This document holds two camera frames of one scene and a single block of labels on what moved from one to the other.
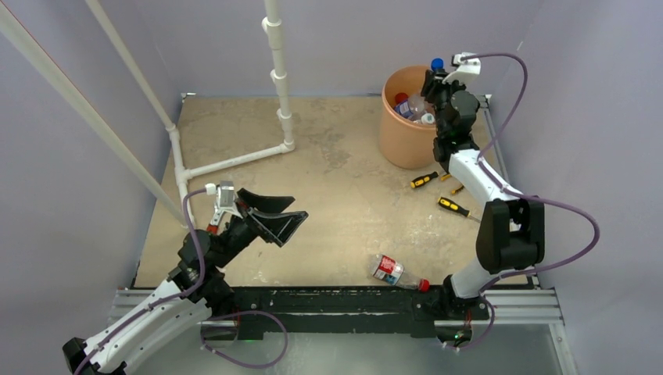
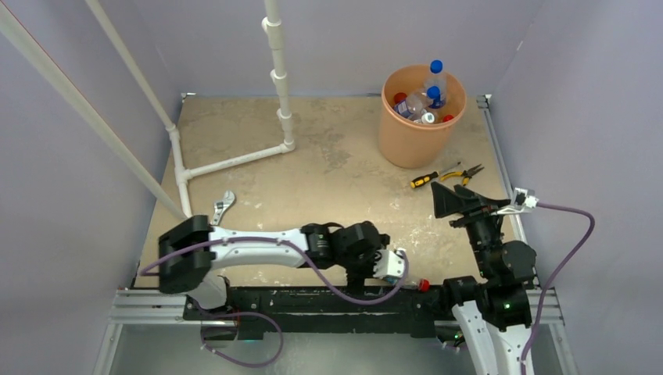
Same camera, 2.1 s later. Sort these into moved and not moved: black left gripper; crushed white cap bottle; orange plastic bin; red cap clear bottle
Moved: black left gripper
Not moved: crushed white cap bottle; red cap clear bottle; orange plastic bin
